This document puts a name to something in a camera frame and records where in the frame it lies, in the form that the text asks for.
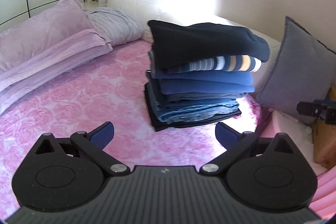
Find black zip jacket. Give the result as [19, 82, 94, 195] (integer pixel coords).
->
[147, 20, 270, 72]

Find grey square cushion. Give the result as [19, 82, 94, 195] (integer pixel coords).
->
[256, 16, 335, 124]

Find pink rose bed sheet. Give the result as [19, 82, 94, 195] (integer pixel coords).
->
[0, 39, 263, 219]

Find denim folded jeans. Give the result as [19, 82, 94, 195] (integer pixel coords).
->
[147, 83, 239, 113]

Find blue folded garment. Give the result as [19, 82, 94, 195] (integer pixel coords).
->
[146, 71, 255, 95]

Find striped folded shirt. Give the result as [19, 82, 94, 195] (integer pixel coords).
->
[166, 55, 262, 73]

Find lilac folded blanket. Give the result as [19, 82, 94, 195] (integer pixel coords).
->
[1, 0, 113, 113]

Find grey striped pillow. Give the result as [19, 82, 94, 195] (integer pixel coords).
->
[84, 7, 143, 47]

